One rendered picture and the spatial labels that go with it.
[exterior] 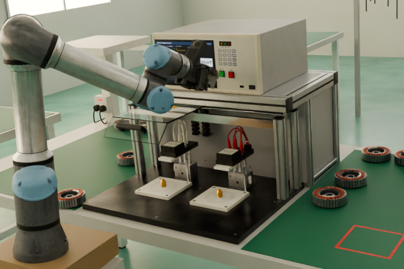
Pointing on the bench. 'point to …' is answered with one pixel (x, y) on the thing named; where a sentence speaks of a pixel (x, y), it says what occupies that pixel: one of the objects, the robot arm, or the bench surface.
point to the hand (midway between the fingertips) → (215, 74)
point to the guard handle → (131, 127)
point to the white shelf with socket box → (126, 41)
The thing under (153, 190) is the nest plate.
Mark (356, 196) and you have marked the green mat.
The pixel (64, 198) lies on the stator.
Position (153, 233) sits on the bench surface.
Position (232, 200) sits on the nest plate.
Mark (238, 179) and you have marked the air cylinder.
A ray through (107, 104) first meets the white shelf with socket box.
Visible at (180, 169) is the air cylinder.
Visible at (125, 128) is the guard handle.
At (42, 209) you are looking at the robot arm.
